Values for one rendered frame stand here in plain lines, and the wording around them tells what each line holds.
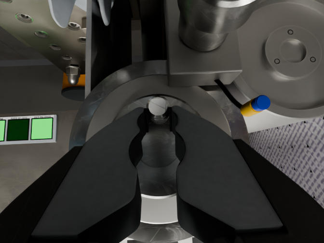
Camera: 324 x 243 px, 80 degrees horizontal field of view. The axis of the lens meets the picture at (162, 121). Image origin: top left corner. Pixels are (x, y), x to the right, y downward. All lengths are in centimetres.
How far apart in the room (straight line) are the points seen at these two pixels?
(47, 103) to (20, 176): 227
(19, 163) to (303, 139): 59
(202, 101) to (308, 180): 19
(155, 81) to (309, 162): 21
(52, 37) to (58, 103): 234
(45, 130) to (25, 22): 25
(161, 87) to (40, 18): 29
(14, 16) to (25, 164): 34
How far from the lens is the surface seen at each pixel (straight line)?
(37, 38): 47
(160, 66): 17
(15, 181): 61
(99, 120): 16
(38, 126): 58
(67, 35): 44
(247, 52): 20
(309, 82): 21
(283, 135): 33
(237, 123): 17
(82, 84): 194
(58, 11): 21
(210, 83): 16
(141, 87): 16
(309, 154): 29
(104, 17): 19
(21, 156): 60
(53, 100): 281
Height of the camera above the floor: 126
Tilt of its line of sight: 9 degrees down
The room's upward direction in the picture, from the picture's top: 177 degrees clockwise
